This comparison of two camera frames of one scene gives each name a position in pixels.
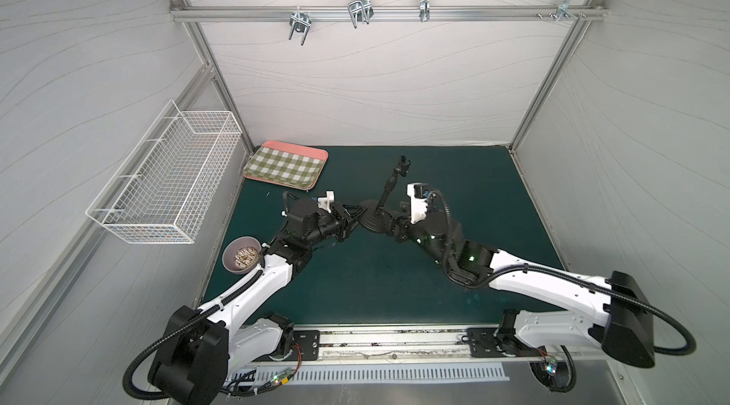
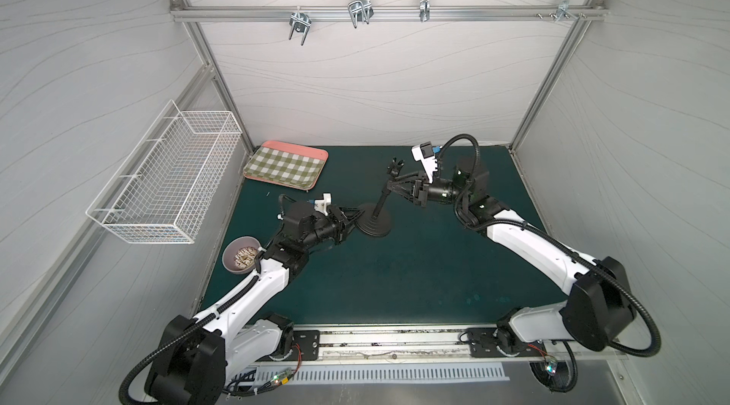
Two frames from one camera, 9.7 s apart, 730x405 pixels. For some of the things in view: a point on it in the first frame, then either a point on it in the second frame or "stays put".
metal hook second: [360, 10] stays put
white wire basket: [162, 192] stays put
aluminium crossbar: [227, 12] stays put
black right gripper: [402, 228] → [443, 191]
